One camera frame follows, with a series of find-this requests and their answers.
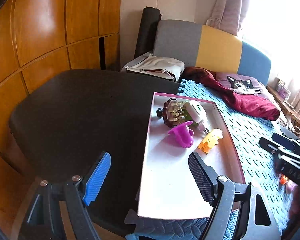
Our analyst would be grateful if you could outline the orange block toy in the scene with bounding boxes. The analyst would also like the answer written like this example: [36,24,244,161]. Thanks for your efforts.
[280,174,289,185]

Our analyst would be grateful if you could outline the orange yellow toy clip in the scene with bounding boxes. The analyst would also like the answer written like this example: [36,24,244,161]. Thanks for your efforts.
[197,128,223,154]

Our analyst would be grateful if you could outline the purple silicone cup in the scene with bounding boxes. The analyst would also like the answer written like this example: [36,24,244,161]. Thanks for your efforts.
[168,121,194,148]

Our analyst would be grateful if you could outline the green white plug-in device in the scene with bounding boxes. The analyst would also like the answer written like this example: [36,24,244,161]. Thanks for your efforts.
[183,100,210,134]

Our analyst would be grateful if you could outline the dark spiky massage brush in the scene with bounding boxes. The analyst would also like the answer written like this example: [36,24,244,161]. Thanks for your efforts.
[156,98,186,128]

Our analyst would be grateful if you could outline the pink ribbed oval toy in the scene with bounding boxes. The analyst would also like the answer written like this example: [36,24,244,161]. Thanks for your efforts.
[285,180,297,194]

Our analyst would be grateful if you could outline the person's hand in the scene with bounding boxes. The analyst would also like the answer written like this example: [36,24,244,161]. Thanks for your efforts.
[288,186,300,231]

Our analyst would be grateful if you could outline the wooden side desk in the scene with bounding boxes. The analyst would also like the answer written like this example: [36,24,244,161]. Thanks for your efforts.
[266,85,300,126]

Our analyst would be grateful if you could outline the blue foam puzzle mat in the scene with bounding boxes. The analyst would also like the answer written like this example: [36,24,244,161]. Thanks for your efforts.
[125,80,292,239]

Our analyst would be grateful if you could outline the maroon red blanket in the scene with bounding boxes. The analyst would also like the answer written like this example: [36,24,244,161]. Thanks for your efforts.
[181,67,280,121]

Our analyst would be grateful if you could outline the purple box on desk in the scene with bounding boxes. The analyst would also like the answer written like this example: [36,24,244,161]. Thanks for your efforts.
[276,79,291,102]

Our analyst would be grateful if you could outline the purple cat pillow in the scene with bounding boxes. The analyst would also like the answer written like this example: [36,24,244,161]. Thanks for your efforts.
[215,72,266,97]

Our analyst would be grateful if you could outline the pink-rimmed white tray box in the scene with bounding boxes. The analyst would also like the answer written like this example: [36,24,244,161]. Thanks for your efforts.
[137,93,245,220]

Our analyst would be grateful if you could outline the grey yellow blue headboard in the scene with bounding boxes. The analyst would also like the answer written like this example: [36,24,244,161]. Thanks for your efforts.
[153,20,271,85]

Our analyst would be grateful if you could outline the beige canvas bag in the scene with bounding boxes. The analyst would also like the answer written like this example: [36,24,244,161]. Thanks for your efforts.
[121,52,185,82]

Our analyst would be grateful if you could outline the pink window curtain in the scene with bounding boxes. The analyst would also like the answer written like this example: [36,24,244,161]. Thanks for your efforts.
[206,0,249,36]

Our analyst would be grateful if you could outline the black rolled yoga mat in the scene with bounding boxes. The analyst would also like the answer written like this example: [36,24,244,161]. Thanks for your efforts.
[134,7,162,59]

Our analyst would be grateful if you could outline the wooden wardrobe panels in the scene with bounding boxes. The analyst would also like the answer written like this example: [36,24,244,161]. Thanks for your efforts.
[0,0,121,237]

